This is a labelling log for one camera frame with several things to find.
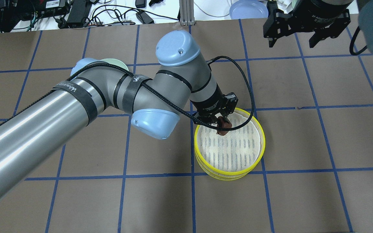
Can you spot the light green plate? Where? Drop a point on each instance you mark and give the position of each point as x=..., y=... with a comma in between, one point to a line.
x=116, y=62

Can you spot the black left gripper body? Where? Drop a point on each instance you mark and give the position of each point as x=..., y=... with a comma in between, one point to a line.
x=209, y=104

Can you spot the blue plate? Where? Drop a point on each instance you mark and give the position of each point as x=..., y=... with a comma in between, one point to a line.
x=247, y=9

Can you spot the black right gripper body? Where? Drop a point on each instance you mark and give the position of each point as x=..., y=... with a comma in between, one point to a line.
x=323, y=20

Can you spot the yellow-rimmed bamboo steamer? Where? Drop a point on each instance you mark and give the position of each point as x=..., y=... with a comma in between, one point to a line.
x=228, y=167
x=250, y=138

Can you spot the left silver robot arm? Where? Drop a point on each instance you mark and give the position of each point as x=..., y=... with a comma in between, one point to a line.
x=155, y=104

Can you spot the aluminium frame post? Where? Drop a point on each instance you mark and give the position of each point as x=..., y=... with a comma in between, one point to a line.
x=186, y=12

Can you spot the brown steamed bun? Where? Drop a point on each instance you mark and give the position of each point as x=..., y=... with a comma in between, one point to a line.
x=223, y=122

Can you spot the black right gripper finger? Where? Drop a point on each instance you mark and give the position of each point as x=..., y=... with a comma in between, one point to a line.
x=320, y=35
x=273, y=37

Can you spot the black power adapter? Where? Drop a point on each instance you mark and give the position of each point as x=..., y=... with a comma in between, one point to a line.
x=78, y=14

